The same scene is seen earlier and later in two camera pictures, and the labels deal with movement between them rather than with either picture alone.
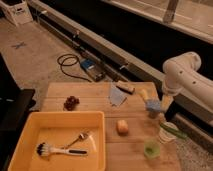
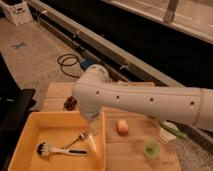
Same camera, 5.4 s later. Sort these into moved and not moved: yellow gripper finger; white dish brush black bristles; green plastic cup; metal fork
Moved: yellow gripper finger
Not moved: white dish brush black bristles; green plastic cup; metal fork
